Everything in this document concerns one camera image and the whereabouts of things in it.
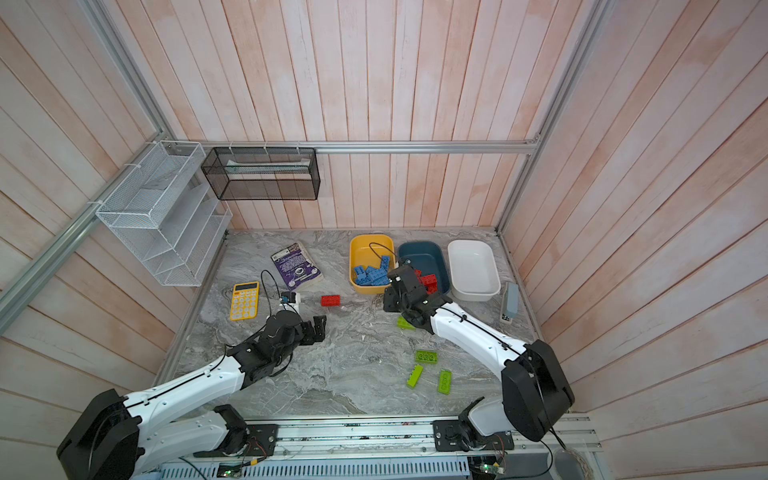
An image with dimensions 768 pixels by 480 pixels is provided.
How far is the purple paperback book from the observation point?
105 centimetres

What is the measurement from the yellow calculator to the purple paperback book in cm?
11

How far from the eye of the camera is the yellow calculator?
97 cm
